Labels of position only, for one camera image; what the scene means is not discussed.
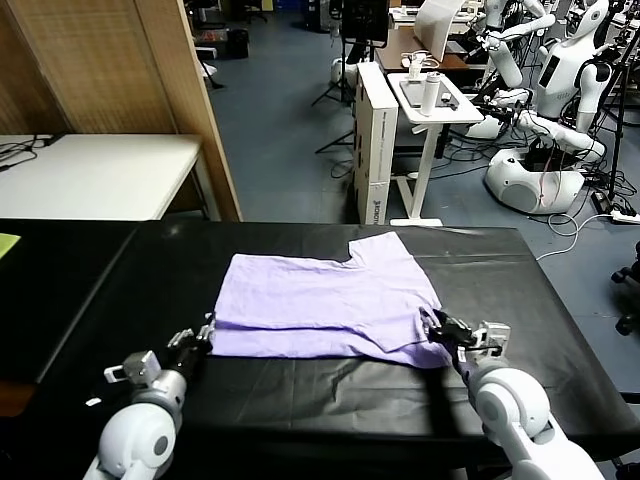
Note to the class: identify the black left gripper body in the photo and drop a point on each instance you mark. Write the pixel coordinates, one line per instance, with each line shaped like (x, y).
(190, 357)

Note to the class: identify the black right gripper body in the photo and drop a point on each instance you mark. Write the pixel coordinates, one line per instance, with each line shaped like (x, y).
(457, 335)

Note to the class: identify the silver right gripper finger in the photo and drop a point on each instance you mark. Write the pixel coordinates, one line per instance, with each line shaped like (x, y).
(447, 319)
(431, 329)

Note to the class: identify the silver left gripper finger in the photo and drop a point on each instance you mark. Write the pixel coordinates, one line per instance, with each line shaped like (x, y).
(181, 338)
(206, 330)

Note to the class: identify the lavender t-shirt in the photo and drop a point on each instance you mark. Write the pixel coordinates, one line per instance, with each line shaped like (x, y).
(325, 300)

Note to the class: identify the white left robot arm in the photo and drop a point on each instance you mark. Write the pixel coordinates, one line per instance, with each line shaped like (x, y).
(140, 430)

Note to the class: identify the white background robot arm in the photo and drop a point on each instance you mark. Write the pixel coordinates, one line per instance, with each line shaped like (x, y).
(505, 60)

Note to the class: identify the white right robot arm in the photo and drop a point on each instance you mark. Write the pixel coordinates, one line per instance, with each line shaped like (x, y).
(510, 410)

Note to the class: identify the black plastic table cover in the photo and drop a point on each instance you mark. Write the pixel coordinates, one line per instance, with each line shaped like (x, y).
(500, 280)

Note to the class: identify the black office chair base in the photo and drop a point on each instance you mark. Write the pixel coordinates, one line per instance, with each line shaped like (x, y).
(629, 300)

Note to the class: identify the white rectangular table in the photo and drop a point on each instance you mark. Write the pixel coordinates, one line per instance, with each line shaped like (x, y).
(100, 175)

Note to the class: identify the tall white cardboard box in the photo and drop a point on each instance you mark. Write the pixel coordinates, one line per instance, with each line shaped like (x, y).
(374, 140)

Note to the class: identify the yellow-green paper sheet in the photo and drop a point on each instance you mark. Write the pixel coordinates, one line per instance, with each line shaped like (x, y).
(7, 245)

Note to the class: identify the white standing side desk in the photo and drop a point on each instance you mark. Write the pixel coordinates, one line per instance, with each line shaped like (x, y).
(445, 114)

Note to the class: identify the white power strip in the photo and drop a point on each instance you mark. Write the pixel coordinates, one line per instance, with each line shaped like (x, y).
(625, 216)

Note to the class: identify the white water bottle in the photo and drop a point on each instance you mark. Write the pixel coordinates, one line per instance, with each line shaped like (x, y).
(429, 95)

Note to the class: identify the grey tablet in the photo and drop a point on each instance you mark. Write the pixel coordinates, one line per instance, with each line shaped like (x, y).
(411, 94)

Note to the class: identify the black light stand tripod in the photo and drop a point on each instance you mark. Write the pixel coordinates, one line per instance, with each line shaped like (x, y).
(342, 85)

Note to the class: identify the black tripod stand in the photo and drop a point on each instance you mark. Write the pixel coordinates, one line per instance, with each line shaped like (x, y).
(617, 125)

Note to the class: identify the white humanoid robot with base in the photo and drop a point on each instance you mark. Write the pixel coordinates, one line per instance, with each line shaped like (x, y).
(555, 75)

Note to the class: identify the brown wooden desk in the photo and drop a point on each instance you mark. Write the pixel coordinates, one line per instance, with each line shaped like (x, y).
(395, 50)

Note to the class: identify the wooden folding screen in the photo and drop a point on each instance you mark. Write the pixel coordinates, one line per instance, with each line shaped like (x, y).
(100, 65)

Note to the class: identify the black waste bin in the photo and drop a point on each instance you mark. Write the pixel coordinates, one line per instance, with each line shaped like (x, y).
(238, 44)

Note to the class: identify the white curved chair back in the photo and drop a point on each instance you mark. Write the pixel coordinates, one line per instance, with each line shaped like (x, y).
(435, 25)

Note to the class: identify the black light panel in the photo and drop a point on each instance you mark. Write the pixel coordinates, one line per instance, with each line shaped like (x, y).
(365, 20)

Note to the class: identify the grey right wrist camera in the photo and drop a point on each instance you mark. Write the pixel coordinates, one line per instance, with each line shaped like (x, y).
(492, 337)

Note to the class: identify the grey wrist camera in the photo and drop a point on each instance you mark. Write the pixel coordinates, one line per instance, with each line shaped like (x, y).
(492, 337)
(137, 366)

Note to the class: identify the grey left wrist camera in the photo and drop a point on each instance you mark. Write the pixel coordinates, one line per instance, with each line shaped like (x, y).
(137, 366)

